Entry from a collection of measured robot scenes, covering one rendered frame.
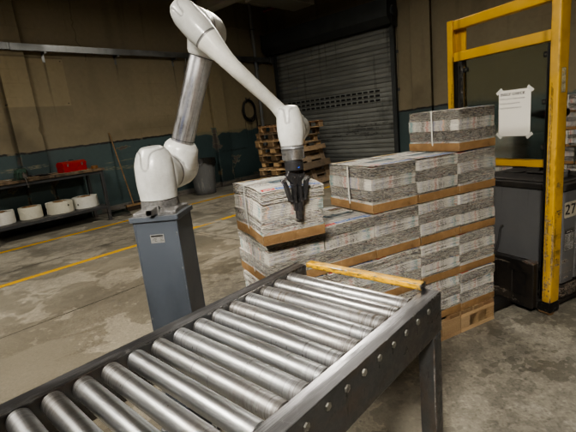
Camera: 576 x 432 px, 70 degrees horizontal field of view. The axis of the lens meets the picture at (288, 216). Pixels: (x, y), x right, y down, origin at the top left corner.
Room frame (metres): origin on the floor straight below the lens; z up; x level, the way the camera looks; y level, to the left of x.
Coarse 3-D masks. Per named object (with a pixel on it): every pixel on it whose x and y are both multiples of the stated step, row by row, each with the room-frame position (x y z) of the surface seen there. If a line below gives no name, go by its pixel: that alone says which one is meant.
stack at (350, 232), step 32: (352, 224) 1.89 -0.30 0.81; (384, 224) 1.98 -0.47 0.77; (416, 224) 2.07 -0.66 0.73; (448, 224) 2.16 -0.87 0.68; (256, 256) 1.83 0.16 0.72; (288, 256) 1.73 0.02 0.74; (320, 256) 1.81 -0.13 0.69; (352, 256) 1.89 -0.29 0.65; (384, 256) 1.98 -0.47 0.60; (416, 256) 2.05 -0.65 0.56; (448, 256) 2.16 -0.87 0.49; (384, 288) 1.96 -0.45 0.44; (448, 288) 2.15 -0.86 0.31; (448, 320) 2.15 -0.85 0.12
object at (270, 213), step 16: (256, 192) 1.65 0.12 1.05; (272, 192) 1.61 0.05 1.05; (320, 192) 1.70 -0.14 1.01; (256, 208) 1.65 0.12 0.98; (272, 208) 1.63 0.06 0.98; (288, 208) 1.65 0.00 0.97; (304, 208) 1.68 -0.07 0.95; (320, 208) 1.71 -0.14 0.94; (256, 224) 1.67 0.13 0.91; (272, 224) 1.63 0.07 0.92; (288, 224) 1.66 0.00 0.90; (304, 224) 1.68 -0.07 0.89; (320, 224) 1.71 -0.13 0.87
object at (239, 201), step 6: (252, 180) 1.92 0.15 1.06; (258, 180) 1.90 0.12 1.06; (264, 180) 1.88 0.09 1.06; (240, 186) 1.84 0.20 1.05; (234, 192) 1.94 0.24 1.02; (240, 192) 1.85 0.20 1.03; (240, 198) 1.85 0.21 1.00; (240, 204) 1.86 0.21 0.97; (240, 210) 1.86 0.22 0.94; (240, 216) 1.87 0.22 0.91; (246, 222) 1.81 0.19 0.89
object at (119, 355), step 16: (288, 272) 1.37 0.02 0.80; (304, 272) 1.42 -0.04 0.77; (256, 288) 1.25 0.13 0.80; (208, 304) 1.16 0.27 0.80; (224, 304) 1.15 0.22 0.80; (176, 320) 1.08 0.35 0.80; (192, 320) 1.07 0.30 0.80; (144, 336) 1.00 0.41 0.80; (160, 336) 0.99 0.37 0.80; (112, 352) 0.93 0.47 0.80; (128, 352) 0.93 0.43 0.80; (80, 368) 0.88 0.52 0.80; (96, 368) 0.87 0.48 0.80; (128, 368) 0.92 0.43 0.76; (48, 384) 0.82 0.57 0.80; (64, 384) 0.82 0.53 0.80; (16, 400) 0.77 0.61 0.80; (32, 400) 0.77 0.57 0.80; (0, 416) 0.73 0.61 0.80
